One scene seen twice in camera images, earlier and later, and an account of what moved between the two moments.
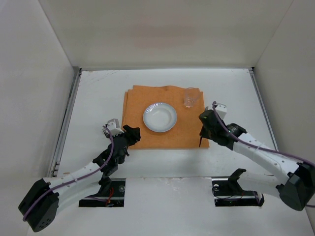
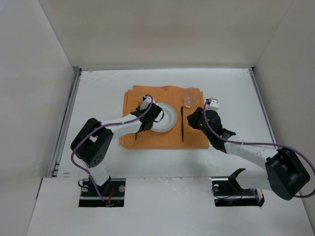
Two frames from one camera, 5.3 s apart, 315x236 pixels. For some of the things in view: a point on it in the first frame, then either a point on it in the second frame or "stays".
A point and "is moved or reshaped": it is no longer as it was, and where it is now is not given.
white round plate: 160,117 stays
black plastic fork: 106,132 is moved or reshaped
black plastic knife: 200,134 → 181,112
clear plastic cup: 190,95 stays
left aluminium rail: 56,157 stays
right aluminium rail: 272,133 stays
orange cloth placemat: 188,103 stays
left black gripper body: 127,136 → 143,122
